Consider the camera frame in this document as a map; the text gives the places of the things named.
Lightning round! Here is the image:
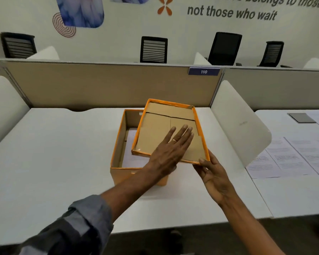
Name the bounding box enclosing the person's left hand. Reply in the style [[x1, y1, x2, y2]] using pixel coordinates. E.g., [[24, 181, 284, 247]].
[[146, 125, 195, 181]]

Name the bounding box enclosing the person's right hand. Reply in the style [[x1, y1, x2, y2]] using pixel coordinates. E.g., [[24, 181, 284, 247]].
[[193, 150, 237, 208]]

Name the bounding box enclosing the orange cardboard box lid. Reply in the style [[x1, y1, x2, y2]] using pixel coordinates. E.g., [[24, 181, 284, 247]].
[[131, 98, 211, 165]]

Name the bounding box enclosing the person's right forearm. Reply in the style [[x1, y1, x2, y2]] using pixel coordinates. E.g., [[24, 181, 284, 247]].
[[219, 195, 285, 255]]

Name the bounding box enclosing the person's left forearm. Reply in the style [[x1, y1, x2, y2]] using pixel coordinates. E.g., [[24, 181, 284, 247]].
[[100, 165, 163, 224]]

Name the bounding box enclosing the white paper sheet in box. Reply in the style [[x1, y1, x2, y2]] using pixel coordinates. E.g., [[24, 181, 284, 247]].
[[121, 127, 150, 169]]

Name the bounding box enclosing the white rounded side divider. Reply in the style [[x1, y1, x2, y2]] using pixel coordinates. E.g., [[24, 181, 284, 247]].
[[303, 57, 319, 70], [210, 80, 272, 168], [0, 75, 30, 154], [193, 52, 212, 66], [27, 46, 60, 61]]

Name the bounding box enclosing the orange cardboard box base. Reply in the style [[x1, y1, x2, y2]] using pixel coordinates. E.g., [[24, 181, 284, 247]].
[[110, 109, 170, 187]]

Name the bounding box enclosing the blue number label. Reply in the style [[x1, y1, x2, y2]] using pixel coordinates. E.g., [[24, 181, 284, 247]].
[[188, 67, 221, 76]]

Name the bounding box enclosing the black slatted office chair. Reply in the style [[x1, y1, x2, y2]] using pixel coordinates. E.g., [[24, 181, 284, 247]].
[[140, 36, 168, 64], [1, 32, 38, 59], [257, 41, 285, 68]]

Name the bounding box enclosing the beige desk partition panel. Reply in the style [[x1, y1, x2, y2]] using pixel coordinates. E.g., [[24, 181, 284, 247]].
[[0, 60, 224, 110]]

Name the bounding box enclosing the black mesh office chair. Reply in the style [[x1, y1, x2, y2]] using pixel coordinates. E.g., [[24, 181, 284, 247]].
[[207, 32, 243, 67]]

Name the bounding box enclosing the dark grey flat pad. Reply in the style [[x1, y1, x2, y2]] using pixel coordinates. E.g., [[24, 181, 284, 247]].
[[287, 113, 317, 124]]

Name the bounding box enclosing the grey desk partition panel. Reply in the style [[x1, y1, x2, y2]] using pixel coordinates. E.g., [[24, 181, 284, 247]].
[[223, 67, 319, 111]]

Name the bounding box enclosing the blue flower wall decal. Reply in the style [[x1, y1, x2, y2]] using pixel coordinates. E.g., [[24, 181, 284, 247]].
[[55, 0, 105, 29]]

